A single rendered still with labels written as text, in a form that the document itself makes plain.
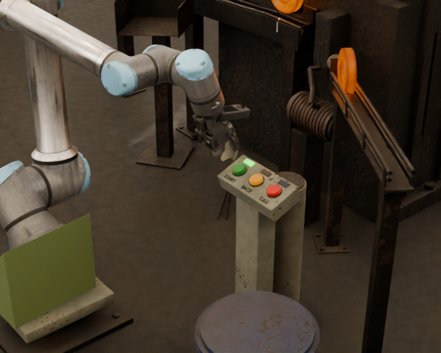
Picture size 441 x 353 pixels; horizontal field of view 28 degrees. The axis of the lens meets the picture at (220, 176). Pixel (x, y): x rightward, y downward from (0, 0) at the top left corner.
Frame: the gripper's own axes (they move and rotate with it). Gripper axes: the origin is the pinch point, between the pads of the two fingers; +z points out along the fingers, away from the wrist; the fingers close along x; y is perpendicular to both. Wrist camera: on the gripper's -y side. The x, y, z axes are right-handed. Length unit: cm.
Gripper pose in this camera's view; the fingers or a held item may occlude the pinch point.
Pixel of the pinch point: (234, 154)
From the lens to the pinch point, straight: 252.3
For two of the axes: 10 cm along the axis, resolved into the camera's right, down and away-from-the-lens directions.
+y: -7.3, 6.0, -3.3
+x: 6.3, 4.0, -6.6
